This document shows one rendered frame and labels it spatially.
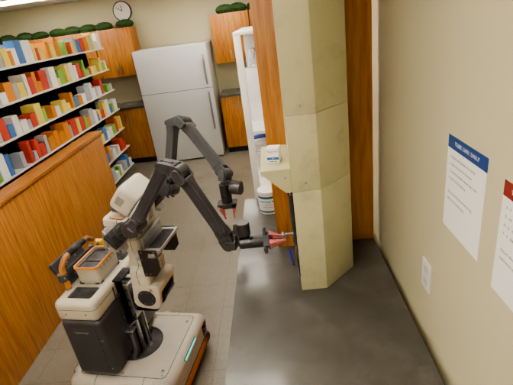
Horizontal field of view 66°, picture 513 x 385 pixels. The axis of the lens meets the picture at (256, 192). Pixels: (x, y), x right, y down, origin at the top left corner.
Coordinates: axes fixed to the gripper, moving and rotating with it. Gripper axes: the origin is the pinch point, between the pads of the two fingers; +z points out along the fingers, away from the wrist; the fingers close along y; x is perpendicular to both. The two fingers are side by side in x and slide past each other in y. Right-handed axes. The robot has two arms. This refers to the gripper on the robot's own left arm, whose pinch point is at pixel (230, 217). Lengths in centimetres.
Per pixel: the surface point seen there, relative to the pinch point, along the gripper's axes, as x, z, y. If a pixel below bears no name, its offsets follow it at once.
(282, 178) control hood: -47, -37, 30
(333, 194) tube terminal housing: -42, -26, 50
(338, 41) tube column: -36, -83, 56
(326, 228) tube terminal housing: -46, -13, 45
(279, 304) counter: -54, 16, 22
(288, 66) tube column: -47, -78, 37
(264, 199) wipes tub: 28.7, 5.3, 18.0
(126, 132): 457, 48, -218
